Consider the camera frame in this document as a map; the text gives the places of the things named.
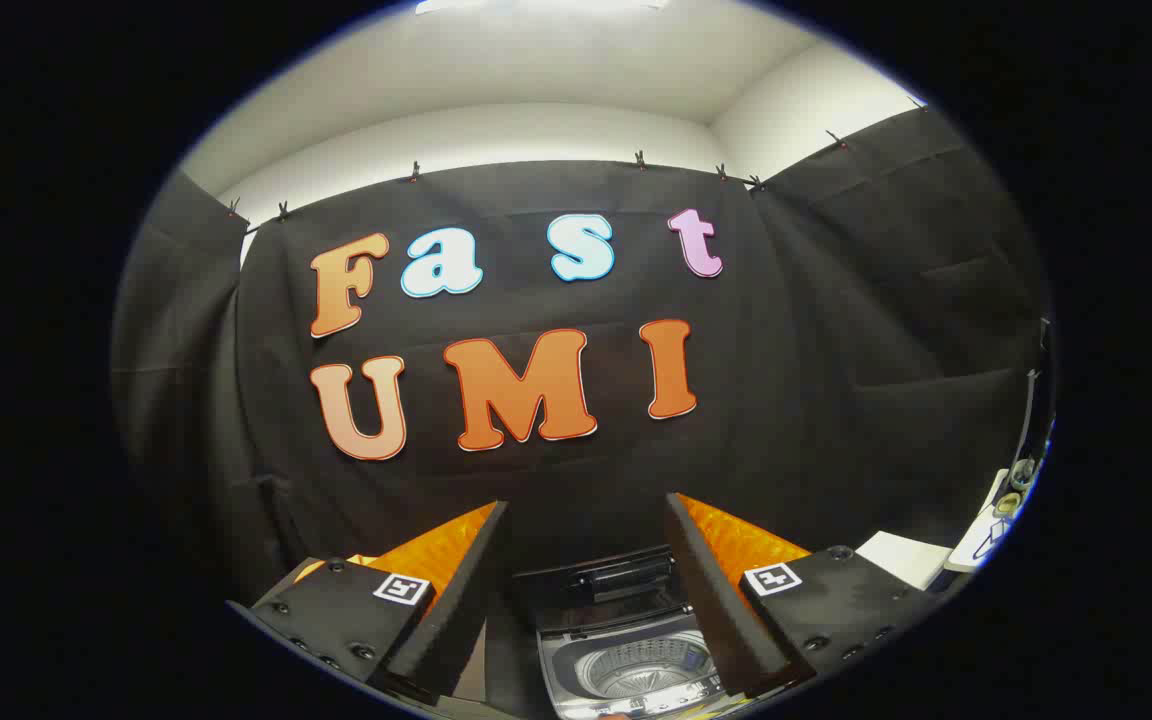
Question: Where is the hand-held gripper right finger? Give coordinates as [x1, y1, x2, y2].
[664, 492, 942, 699]

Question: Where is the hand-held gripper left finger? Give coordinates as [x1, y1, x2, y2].
[226, 500, 512, 706]

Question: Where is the grey washing machine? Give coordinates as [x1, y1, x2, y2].
[534, 603, 729, 720]

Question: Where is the white flat panel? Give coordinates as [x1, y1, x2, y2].
[854, 530, 954, 592]

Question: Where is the white card with arrow print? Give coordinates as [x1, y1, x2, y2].
[944, 500, 1015, 574]

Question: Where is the row of black clips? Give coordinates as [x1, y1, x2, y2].
[226, 95, 932, 221]

